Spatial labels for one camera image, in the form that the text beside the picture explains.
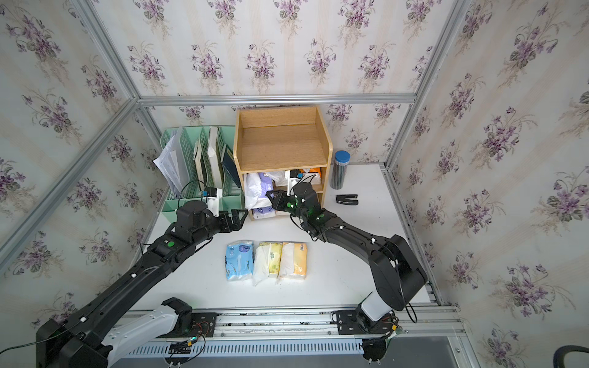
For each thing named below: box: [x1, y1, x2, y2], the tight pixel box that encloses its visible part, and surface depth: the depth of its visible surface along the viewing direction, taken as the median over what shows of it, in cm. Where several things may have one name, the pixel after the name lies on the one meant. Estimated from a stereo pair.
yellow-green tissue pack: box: [252, 240, 283, 287], surface depth 84 cm
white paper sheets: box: [152, 127, 190, 200], surface depth 90 cm
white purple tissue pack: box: [243, 172, 274, 211], surface depth 81 cm
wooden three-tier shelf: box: [233, 105, 334, 221], surface depth 85 cm
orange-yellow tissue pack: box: [279, 242, 308, 280], surface depth 85 cm
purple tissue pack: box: [250, 206, 277, 220], surface depth 97 cm
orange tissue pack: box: [299, 167, 322, 178], surface depth 87 cm
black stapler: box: [335, 194, 359, 206], surface depth 107 cm
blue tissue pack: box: [224, 239, 255, 281], surface depth 84 cm
